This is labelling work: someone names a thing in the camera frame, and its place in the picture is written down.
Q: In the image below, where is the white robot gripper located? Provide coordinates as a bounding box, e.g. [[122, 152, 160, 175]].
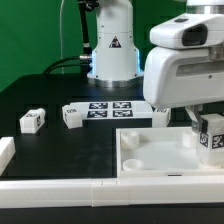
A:
[[143, 15, 224, 133]]

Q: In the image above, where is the white square tabletop tray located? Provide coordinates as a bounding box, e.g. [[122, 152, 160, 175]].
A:
[[116, 127, 224, 178]]

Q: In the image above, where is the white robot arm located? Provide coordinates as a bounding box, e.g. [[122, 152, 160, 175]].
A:
[[81, 0, 224, 133]]

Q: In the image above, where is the white marker tag plate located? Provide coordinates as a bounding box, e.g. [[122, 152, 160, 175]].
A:
[[70, 101, 153, 120]]

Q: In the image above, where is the white left fence piece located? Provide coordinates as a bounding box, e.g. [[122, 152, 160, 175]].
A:
[[0, 137, 15, 176]]

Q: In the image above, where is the white front fence rail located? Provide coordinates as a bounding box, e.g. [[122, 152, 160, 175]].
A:
[[0, 175, 224, 208]]

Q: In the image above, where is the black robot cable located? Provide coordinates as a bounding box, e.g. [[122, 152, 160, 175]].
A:
[[42, 55, 93, 75]]

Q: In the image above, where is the grey thin cable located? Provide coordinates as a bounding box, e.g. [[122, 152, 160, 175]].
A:
[[59, 0, 67, 75]]

